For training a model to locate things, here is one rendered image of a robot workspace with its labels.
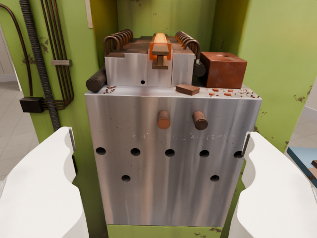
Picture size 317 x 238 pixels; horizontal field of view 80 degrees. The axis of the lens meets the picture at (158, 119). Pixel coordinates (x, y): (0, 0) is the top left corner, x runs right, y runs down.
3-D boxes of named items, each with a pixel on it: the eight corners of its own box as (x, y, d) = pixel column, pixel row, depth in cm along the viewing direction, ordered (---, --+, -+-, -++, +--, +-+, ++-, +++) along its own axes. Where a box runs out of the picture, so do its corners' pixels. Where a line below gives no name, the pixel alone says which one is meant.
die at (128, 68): (191, 87, 46) (195, 50, 42) (107, 85, 45) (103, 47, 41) (177, 55, 83) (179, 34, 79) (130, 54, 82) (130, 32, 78)
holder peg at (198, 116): (207, 131, 40) (209, 119, 38) (194, 130, 40) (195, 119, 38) (203, 121, 43) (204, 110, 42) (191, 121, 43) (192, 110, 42)
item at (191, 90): (175, 90, 43) (175, 85, 43) (183, 88, 45) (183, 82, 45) (192, 96, 41) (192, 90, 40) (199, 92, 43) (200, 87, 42)
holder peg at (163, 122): (170, 130, 39) (171, 118, 38) (156, 129, 39) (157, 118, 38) (169, 120, 43) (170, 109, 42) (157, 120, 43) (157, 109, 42)
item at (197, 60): (199, 69, 45) (203, 39, 42) (181, 68, 45) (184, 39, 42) (198, 68, 46) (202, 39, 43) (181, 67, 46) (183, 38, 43)
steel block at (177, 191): (223, 227, 61) (263, 98, 40) (105, 224, 61) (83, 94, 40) (195, 133, 111) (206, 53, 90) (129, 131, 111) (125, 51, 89)
